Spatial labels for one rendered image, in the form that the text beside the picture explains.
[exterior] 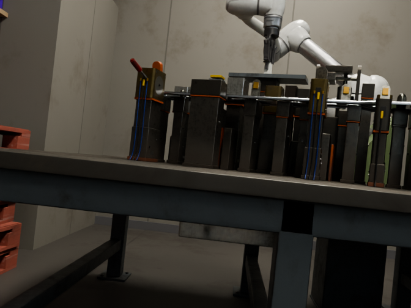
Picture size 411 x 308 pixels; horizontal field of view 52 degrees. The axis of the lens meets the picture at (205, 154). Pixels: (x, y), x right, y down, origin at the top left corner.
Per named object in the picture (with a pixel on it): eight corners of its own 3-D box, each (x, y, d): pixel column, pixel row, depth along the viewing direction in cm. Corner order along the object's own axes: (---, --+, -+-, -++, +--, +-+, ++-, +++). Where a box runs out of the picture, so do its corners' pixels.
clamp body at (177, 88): (166, 163, 198) (174, 85, 199) (175, 164, 210) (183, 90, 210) (180, 165, 196) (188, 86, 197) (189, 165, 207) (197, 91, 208)
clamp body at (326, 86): (298, 179, 142) (309, 76, 143) (302, 179, 153) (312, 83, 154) (318, 181, 140) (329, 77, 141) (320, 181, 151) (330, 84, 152)
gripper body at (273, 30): (267, 32, 214) (265, 50, 214) (262, 26, 207) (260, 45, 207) (282, 31, 211) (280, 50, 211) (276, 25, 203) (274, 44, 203)
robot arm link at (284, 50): (257, 45, 257) (274, 30, 257) (258, 57, 274) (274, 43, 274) (272, 60, 254) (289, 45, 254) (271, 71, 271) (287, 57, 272)
